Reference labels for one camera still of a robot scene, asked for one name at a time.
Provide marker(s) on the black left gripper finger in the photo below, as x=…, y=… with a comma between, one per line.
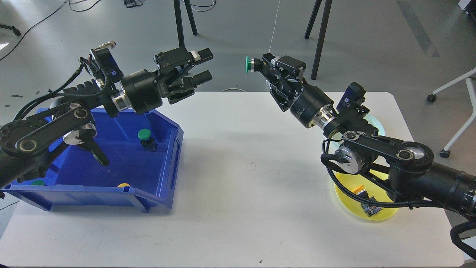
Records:
x=202, y=55
x=201, y=78

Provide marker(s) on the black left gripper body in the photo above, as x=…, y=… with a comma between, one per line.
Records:
x=144, y=90

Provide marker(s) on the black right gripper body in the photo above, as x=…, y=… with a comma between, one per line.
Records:
x=291, y=91

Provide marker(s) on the green push button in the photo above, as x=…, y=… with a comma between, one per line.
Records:
x=148, y=142
x=253, y=65

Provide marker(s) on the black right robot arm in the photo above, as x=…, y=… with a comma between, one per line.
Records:
x=405, y=170

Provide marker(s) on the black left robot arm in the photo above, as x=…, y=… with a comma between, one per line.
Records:
x=48, y=125

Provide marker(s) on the light green plate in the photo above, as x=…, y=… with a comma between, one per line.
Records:
x=371, y=120

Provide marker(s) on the yellow plate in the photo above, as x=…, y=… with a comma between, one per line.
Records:
x=354, y=182

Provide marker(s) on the green push button front corner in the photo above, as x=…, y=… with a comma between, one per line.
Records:
x=38, y=182

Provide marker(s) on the blue plastic bin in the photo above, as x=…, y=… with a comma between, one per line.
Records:
x=76, y=178

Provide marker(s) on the black stand right legs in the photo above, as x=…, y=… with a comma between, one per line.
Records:
x=322, y=32

